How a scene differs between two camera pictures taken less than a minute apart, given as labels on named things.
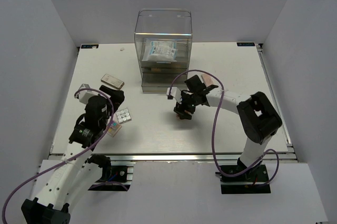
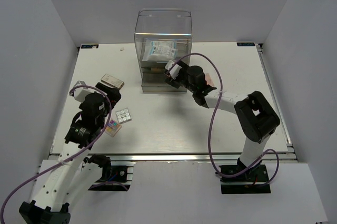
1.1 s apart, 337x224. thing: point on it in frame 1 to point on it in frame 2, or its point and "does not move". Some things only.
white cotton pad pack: [162, 51] does not move
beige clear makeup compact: [112, 81] does not move
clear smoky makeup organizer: [163, 39] does not move
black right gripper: [180, 108] to [175, 83]
